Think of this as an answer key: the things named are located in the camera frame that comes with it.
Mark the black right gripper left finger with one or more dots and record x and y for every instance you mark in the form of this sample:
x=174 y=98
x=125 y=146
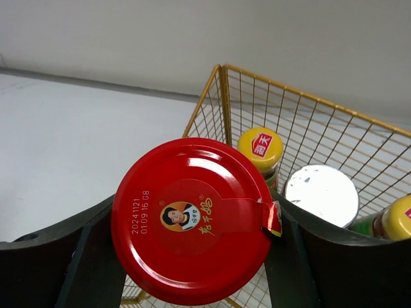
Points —
x=69 y=264

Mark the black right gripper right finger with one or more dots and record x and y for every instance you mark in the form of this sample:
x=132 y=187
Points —
x=316 y=264

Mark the silver lid white granule jar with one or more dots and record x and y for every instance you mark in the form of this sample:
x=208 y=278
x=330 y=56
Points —
x=324 y=192

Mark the yellow cap sauce bottle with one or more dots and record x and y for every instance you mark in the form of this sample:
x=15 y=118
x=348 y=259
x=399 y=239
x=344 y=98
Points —
x=392 y=223
x=264 y=148

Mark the red lid sauce jar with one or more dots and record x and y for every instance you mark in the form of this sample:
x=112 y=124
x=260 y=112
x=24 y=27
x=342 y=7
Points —
x=192 y=221

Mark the gold wire rack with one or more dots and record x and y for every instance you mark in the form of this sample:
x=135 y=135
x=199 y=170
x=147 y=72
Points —
x=373 y=154

